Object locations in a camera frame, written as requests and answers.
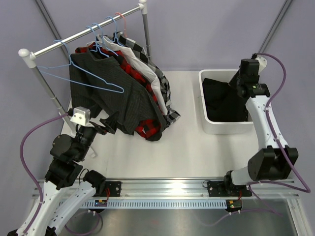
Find aluminium rail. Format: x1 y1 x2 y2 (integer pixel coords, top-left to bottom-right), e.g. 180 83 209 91
106 177 301 200

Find grey black checked shirt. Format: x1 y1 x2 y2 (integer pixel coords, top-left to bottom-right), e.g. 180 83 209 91
117 32 181 127

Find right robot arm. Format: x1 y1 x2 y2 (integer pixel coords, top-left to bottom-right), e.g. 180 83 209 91
222 59 298 196

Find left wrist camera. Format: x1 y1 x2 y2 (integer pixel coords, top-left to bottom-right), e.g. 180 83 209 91
70 107 91 127

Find dark pinstriped shirt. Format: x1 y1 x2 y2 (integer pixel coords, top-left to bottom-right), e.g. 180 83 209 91
70 47 166 135

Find metal clothes rack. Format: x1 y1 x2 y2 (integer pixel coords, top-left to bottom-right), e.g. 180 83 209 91
18 0 152 116

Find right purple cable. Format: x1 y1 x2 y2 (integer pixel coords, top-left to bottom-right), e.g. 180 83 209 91
247 53 312 217

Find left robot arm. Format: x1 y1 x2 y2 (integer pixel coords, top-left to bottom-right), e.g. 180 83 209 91
8 109 121 236

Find white plastic basket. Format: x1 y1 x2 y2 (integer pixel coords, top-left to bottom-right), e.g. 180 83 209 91
198 69 254 135

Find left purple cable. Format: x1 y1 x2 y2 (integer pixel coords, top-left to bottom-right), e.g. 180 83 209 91
19 112 73 234

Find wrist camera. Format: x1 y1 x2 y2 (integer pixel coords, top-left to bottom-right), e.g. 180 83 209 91
70 107 91 127
252 54 267 75

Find purple cable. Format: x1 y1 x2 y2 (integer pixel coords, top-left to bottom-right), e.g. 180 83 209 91
19 112 73 234
247 53 312 217

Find perforated cable duct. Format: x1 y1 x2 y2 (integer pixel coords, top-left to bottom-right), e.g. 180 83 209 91
80 199 227 209

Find white shirt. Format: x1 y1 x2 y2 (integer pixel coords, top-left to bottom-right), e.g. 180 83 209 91
97 34 168 116

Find red black plaid shirt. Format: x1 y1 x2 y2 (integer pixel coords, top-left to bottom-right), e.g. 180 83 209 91
71 49 161 142

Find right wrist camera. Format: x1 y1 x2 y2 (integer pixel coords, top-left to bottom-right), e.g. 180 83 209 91
252 54 267 75

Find plain black shirt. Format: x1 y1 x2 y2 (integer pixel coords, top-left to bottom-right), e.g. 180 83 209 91
202 78 248 122

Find pink hanger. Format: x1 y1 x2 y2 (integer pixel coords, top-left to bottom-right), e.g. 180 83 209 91
115 11 128 37

